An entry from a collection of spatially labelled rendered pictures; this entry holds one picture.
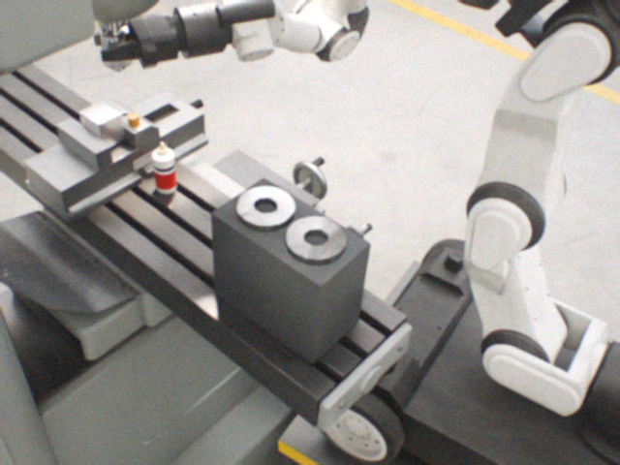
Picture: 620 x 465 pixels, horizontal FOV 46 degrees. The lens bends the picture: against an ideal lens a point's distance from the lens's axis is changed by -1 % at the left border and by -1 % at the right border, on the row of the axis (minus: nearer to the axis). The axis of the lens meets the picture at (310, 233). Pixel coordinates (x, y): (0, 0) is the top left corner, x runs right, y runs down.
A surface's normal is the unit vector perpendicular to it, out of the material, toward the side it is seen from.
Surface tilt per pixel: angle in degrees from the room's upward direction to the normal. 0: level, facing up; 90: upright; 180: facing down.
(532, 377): 90
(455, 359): 0
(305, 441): 0
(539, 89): 90
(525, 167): 90
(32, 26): 90
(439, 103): 0
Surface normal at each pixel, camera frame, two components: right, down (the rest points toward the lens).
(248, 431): 0.06, -0.72
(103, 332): 0.75, 0.49
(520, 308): -0.53, 0.58
